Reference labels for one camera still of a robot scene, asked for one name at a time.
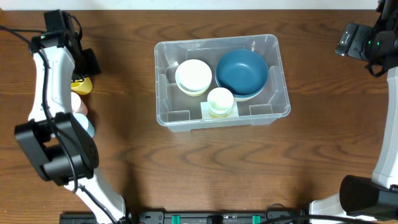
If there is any yellow small bowl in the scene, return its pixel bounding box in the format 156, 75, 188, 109
180, 89, 206, 96

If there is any pink cup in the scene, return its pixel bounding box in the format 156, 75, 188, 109
71, 92, 88, 116

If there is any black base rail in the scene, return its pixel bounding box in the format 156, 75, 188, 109
58, 210, 371, 224

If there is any green cup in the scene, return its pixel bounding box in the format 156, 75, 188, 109
208, 107, 232, 114

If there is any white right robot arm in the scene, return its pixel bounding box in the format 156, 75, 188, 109
306, 0, 397, 223

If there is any white small bowl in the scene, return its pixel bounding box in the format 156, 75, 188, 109
175, 59, 212, 91

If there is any yellow cup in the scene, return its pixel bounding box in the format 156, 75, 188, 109
209, 111, 231, 118
71, 77, 93, 95

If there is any cream white cup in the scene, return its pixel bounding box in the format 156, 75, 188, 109
207, 87, 234, 110

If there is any beige large bowl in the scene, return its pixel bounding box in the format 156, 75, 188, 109
234, 95, 255, 102

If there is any clear plastic storage bin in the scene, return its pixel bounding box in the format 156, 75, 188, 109
154, 34, 291, 132

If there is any light grey small bowl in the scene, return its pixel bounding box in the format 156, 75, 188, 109
177, 83, 210, 96

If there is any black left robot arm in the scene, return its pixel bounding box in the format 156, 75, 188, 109
14, 9, 129, 223

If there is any light blue cup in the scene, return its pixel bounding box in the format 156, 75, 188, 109
73, 113, 95, 138

